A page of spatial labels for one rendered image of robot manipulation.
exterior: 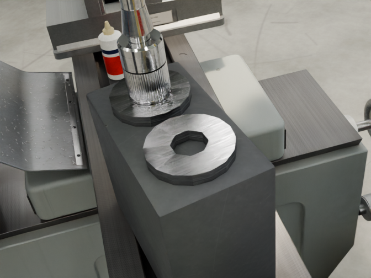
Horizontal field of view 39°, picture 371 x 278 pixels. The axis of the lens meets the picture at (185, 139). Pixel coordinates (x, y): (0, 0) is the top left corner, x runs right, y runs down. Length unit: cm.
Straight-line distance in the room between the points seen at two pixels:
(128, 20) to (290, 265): 34
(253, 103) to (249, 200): 57
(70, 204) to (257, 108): 40
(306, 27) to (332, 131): 192
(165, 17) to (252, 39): 187
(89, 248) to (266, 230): 59
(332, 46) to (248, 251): 236
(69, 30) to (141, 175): 61
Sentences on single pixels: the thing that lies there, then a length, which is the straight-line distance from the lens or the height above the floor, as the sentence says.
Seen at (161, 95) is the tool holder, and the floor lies 117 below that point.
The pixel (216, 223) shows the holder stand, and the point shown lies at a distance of 50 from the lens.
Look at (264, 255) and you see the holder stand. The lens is 59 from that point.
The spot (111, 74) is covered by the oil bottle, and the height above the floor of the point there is 98.
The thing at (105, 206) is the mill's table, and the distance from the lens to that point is 75.
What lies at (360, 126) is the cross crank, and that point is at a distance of 130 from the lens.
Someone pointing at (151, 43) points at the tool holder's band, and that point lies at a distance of 53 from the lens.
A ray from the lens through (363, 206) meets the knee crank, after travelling 128.
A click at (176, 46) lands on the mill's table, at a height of 97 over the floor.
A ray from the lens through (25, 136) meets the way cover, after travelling 99.
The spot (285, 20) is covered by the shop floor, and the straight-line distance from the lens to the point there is 310.
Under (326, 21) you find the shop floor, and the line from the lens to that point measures 309.
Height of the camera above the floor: 150
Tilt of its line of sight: 41 degrees down
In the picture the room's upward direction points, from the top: 9 degrees counter-clockwise
